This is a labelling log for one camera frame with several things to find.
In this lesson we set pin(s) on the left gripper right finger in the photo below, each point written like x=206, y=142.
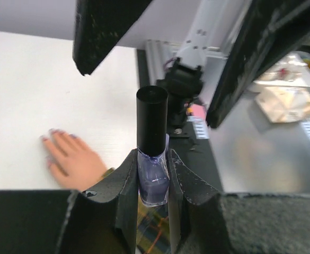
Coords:
x=205, y=220

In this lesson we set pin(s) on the purple nail polish bottle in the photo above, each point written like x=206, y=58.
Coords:
x=153, y=177

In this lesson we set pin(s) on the right white cable duct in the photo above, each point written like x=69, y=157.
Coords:
x=200, y=128

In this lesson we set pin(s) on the pink sticky note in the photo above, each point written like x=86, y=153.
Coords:
x=198, y=111

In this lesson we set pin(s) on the mannequin hand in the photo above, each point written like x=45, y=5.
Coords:
x=72, y=163

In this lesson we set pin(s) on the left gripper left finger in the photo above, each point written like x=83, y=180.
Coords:
x=101, y=220

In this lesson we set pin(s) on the black nail polish brush cap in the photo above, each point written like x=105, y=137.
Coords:
x=151, y=120

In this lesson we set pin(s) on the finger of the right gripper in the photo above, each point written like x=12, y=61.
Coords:
x=270, y=30
x=99, y=26

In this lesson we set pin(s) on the yellow plaid sleeve forearm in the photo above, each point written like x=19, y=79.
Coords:
x=153, y=233

